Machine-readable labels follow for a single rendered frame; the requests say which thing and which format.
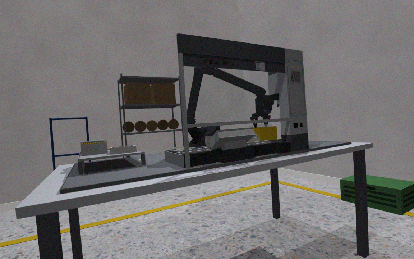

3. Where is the grey multi-trough reservoir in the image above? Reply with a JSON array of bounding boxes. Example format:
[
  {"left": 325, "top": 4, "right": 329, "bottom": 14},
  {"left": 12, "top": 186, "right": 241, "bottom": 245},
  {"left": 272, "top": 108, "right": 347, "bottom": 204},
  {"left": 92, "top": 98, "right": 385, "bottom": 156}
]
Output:
[{"left": 248, "top": 137, "right": 260, "bottom": 142}]

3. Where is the yellow waste bin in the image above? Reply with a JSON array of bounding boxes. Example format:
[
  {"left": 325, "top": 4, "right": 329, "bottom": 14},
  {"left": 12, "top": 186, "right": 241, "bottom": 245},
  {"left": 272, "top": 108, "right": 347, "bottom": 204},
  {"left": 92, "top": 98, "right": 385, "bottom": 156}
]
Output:
[{"left": 253, "top": 126, "right": 277, "bottom": 141}]

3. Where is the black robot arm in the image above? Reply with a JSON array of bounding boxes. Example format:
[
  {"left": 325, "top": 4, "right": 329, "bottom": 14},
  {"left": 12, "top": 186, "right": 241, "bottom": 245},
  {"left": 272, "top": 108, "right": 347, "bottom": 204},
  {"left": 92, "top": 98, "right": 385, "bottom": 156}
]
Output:
[{"left": 188, "top": 127, "right": 207, "bottom": 143}]

